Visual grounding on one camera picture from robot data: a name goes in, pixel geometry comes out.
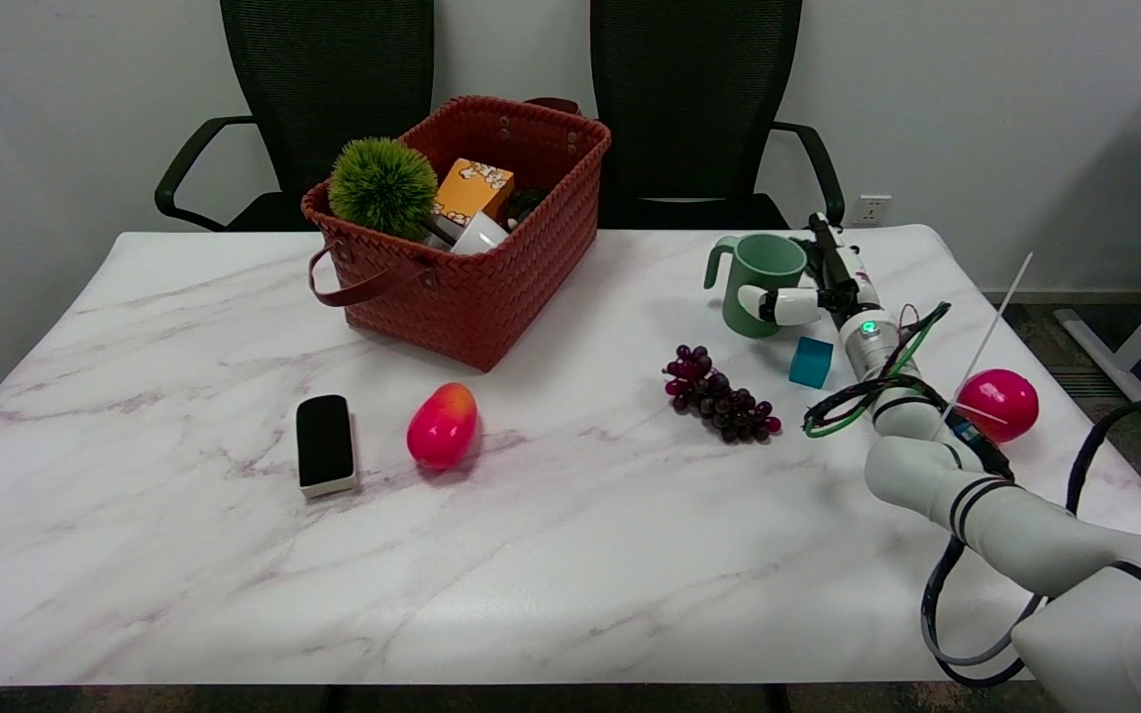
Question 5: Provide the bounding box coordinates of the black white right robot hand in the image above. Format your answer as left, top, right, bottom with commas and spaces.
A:
737, 213, 884, 329

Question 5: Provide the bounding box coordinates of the green mug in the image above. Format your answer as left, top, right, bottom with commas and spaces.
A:
703, 234, 809, 340

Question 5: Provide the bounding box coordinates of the teal cube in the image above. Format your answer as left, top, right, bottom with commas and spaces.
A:
789, 337, 835, 389

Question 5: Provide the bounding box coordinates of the white zip tie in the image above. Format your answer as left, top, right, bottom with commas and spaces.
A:
937, 252, 1035, 439

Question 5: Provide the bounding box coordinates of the purple grape bunch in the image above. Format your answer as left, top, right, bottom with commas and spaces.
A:
663, 344, 782, 444

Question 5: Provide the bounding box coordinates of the red ball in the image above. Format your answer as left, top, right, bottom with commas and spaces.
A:
957, 368, 1040, 444

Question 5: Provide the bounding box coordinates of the black mesh office chair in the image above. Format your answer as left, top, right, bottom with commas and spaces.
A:
155, 0, 436, 233
590, 0, 846, 232

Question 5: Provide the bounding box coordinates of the white desk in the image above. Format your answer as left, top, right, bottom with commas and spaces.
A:
1056, 96, 1141, 443

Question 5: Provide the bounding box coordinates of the red woven basket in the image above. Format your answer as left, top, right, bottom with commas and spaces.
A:
301, 95, 613, 372

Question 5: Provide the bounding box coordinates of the white cup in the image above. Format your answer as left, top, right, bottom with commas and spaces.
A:
450, 211, 511, 256

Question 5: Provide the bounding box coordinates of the orange printed box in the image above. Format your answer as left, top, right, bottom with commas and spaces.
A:
432, 158, 516, 227

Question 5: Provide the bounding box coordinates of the red yellow mango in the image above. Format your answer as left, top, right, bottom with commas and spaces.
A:
406, 382, 479, 470

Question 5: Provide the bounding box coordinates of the green fuzzy ball plant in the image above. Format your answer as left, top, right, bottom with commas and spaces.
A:
328, 138, 440, 240

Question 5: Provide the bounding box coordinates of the black white board eraser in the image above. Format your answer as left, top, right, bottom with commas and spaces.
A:
295, 394, 360, 498

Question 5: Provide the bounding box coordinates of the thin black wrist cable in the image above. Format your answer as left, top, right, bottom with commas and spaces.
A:
803, 302, 953, 429

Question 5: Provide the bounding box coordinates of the green cable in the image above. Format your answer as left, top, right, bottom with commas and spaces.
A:
804, 303, 952, 440

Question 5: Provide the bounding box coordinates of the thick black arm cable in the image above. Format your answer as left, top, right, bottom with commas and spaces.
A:
920, 394, 1141, 689

